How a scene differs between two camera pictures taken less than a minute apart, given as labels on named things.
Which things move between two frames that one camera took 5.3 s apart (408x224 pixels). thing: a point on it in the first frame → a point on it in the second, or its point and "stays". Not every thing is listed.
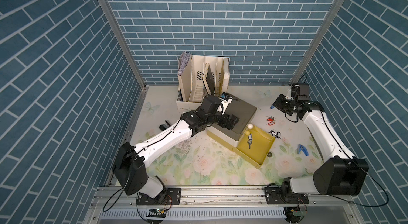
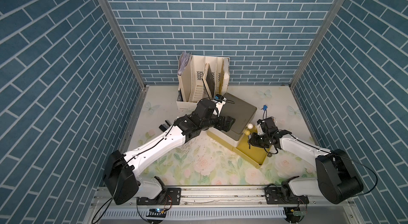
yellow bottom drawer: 254,146 stays
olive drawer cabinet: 246,113 stays
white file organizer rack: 204,75 stays
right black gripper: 277,102 → 253,140
